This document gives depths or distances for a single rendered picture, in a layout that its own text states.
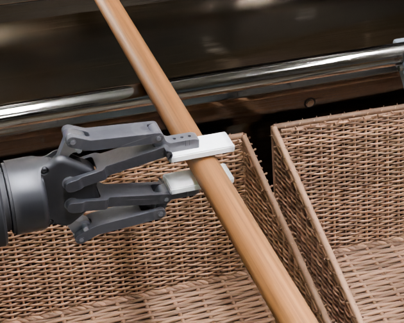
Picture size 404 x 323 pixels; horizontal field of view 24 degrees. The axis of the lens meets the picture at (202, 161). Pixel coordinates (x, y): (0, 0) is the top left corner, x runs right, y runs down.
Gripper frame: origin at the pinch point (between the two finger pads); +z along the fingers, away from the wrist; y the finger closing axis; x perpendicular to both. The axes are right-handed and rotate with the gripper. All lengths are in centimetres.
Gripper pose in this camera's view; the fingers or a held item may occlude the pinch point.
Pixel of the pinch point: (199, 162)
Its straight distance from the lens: 97.5
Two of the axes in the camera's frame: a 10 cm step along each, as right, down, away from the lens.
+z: 9.5, -1.8, 2.6
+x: 3.2, 5.3, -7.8
